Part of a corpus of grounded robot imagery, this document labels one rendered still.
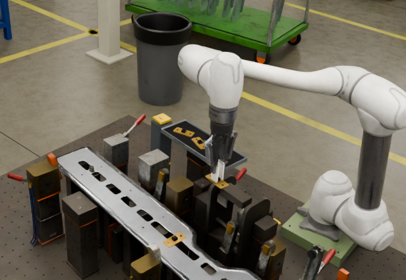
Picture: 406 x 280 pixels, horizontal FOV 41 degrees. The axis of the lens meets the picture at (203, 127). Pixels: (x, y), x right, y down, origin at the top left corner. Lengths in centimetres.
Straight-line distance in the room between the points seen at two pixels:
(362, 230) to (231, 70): 96
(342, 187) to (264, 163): 193
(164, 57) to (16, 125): 133
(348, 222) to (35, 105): 328
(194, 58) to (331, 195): 95
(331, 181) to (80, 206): 103
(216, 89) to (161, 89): 318
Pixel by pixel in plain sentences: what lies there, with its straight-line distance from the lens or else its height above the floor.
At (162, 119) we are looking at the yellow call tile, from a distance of 233.
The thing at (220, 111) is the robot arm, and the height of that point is 154.
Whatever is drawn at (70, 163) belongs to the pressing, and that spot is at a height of 100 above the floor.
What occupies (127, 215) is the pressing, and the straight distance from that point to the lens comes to 206.
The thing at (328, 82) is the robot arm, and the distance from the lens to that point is 189.
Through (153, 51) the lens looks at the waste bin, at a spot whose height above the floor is 53.
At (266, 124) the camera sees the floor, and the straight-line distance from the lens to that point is 473.
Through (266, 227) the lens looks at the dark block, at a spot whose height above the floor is 112.
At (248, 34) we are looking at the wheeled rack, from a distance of 585.
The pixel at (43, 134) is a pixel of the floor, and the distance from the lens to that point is 448.
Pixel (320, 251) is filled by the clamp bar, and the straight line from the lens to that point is 170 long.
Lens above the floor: 233
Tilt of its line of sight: 31 degrees down
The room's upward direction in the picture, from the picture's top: 5 degrees clockwise
